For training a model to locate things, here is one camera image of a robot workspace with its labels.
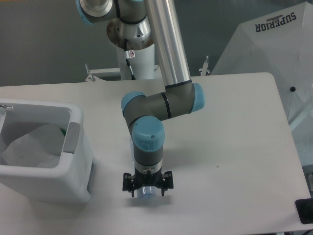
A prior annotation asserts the white plastic bag green tag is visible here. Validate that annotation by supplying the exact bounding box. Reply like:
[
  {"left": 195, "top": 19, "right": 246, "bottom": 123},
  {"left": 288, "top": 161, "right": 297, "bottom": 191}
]
[{"left": 0, "top": 123, "right": 65, "bottom": 168}]

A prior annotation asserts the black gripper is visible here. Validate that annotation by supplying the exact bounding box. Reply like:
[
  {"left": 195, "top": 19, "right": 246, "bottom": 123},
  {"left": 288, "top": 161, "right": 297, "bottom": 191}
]
[{"left": 122, "top": 168, "right": 173, "bottom": 197}]

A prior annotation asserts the black device at edge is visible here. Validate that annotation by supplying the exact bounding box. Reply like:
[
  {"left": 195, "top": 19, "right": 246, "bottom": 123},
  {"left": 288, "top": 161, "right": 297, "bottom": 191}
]
[{"left": 295, "top": 198, "right": 313, "bottom": 224}]

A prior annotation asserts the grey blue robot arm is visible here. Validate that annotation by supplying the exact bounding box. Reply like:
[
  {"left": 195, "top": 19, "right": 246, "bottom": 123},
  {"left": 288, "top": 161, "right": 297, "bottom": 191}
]
[{"left": 76, "top": 0, "right": 205, "bottom": 193}]

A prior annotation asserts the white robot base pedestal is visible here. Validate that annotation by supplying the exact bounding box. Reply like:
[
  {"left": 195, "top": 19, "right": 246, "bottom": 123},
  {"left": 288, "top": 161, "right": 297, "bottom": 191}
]
[{"left": 115, "top": 44, "right": 155, "bottom": 80}]

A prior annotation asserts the white Superior umbrella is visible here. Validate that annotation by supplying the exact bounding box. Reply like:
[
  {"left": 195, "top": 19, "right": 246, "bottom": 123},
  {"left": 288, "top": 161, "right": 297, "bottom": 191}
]
[{"left": 212, "top": 2, "right": 313, "bottom": 166}]

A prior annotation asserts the clear plastic water bottle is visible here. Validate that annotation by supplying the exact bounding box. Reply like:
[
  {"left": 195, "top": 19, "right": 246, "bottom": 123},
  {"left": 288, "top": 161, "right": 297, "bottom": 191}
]
[{"left": 129, "top": 137, "right": 158, "bottom": 202}]

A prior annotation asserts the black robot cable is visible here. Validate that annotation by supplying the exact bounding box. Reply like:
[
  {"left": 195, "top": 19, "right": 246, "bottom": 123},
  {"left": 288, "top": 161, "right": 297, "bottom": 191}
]
[{"left": 123, "top": 38, "right": 136, "bottom": 80}]

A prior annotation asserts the white plastic trash can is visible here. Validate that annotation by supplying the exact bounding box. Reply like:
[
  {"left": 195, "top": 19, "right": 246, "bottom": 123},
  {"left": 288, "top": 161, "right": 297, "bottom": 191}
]
[{"left": 0, "top": 98, "right": 94, "bottom": 203}]

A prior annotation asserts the white metal mounting bracket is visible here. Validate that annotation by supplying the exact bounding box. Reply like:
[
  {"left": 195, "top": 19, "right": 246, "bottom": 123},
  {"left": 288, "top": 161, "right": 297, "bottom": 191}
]
[{"left": 84, "top": 63, "right": 163, "bottom": 82}]

